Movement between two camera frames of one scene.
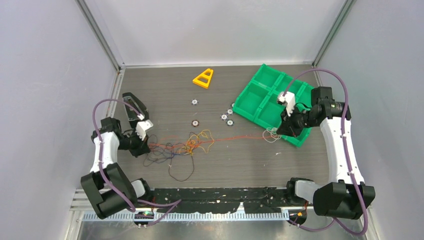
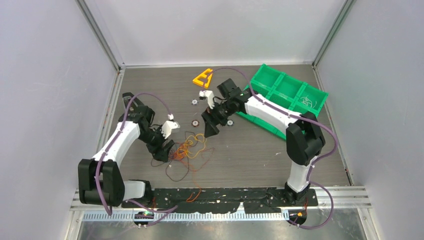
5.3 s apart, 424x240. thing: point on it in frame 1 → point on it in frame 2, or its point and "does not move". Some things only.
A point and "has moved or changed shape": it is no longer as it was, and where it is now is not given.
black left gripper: [141, 147] → [159, 152]
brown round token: [195, 123] does not move
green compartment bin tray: [256, 103] does not move
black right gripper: [288, 127] → [211, 118]
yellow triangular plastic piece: [203, 79] does not move
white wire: [270, 135] → [306, 101]
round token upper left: [194, 101] does not move
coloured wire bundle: [181, 151] has moved or changed shape
